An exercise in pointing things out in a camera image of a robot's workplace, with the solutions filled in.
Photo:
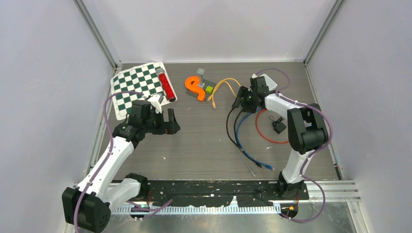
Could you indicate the grey lego baseplate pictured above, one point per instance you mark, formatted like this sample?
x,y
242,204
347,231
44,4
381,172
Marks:
x,y
207,82

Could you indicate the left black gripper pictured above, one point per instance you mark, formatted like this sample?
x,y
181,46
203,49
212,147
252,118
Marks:
x,y
169,127

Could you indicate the red toy microphone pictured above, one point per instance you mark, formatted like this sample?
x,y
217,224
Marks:
x,y
166,84

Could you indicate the yellow-green lego brick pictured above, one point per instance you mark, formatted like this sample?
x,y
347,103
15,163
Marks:
x,y
209,89

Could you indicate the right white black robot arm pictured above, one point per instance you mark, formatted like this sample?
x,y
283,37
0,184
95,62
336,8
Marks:
x,y
307,132

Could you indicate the black power adapter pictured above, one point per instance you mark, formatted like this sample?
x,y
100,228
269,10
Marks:
x,y
277,124

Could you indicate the orange S-shaped toy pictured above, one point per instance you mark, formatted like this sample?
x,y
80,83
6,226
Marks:
x,y
191,83

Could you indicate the black mounting base plate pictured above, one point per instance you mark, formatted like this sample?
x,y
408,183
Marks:
x,y
185,193

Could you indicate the grey lego tower piece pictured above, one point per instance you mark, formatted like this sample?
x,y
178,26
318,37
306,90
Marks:
x,y
200,71

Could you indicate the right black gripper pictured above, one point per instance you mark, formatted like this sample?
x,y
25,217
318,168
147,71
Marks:
x,y
243,92

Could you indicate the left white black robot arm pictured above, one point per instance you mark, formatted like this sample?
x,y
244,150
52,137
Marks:
x,y
89,205

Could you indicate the green white chessboard mat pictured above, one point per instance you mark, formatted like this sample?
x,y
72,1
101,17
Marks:
x,y
137,83

